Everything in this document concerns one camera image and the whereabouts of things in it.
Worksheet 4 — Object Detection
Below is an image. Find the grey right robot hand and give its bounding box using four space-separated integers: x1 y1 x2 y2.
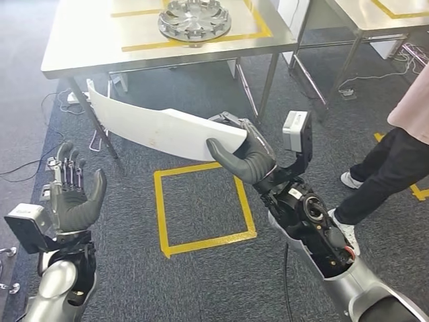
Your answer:
206 111 277 185

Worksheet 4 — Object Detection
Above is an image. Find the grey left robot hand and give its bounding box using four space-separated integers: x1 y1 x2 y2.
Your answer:
47 141 109 233

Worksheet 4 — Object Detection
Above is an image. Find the white curved plastic part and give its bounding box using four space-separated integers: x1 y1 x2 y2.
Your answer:
86 78 248 162

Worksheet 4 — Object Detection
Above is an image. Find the steel workbench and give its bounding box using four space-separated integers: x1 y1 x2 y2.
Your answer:
41 0 299 161

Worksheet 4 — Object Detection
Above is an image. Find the yellow tape on workbench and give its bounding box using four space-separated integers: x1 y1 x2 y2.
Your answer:
110 0 273 53

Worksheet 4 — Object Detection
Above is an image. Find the white power strip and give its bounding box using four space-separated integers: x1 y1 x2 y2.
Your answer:
67 91 90 105

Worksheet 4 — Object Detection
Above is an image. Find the yellow floor tape square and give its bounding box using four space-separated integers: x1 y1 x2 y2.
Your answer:
373 132 429 202
153 160 258 260

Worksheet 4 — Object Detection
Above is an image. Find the white partition panel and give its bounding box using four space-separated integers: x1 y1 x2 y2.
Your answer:
276 0 311 65

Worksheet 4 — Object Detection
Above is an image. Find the silver wheel hubcap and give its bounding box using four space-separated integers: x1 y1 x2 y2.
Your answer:
158 0 233 44

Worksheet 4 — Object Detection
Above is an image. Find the person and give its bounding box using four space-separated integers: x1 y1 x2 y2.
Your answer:
326 62 429 258

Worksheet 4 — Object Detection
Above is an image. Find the steel table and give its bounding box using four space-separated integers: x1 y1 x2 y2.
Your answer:
288 0 429 121

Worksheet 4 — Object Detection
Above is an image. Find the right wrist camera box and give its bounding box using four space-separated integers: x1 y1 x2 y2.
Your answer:
282 110 313 174

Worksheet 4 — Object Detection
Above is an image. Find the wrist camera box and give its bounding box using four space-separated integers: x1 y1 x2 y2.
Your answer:
282 110 313 174
4 203 51 255

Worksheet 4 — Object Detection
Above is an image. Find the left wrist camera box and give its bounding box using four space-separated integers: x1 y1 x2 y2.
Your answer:
4 203 51 255

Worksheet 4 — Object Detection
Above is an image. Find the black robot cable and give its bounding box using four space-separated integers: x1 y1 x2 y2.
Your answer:
283 241 294 322

